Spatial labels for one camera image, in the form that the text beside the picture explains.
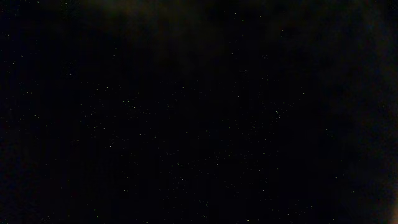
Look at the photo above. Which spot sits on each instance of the black t-shirt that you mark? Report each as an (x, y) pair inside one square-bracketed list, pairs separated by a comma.
[(198, 111)]

